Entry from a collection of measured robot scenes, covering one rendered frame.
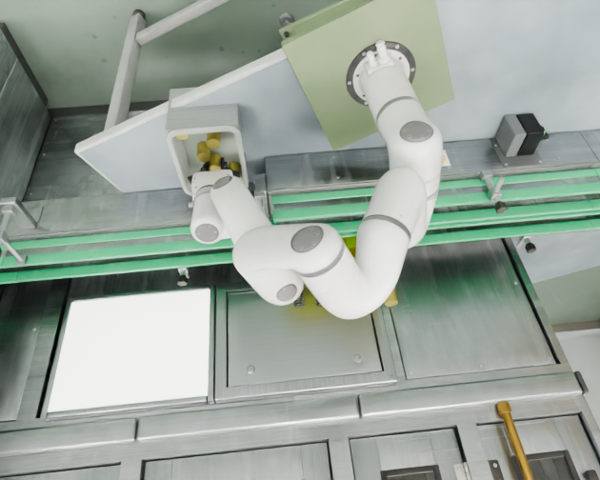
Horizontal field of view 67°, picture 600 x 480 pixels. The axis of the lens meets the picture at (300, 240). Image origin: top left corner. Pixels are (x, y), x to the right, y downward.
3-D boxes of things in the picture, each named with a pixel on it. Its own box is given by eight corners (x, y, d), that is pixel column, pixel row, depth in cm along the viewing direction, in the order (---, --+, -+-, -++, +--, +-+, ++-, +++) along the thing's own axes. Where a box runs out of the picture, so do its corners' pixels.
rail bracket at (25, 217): (30, 212, 129) (8, 280, 116) (-4, 170, 116) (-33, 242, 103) (47, 211, 130) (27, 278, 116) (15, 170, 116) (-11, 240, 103)
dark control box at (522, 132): (493, 136, 128) (505, 157, 123) (504, 113, 121) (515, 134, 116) (522, 134, 128) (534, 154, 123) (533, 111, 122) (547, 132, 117)
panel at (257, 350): (70, 302, 134) (44, 422, 114) (67, 297, 131) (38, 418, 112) (371, 273, 138) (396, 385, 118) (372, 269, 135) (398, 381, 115)
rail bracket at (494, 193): (475, 176, 122) (492, 214, 114) (483, 155, 116) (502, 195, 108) (490, 174, 122) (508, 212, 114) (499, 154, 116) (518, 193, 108)
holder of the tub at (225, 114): (191, 186, 132) (190, 206, 127) (168, 108, 110) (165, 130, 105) (250, 180, 133) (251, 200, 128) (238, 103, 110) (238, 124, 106)
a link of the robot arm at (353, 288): (395, 202, 67) (365, 281, 60) (422, 259, 75) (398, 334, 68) (319, 206, 75) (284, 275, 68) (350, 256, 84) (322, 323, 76)
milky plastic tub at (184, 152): (187, 173, 127) (185, 197, 122) (166, 109, 109) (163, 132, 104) (249, 169, 128) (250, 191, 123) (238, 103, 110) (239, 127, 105)
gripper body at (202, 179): (192, 216, 109) (196, 190, 118) (234, 211, 109) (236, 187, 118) (186, 190, 104) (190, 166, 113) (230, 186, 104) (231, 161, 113)
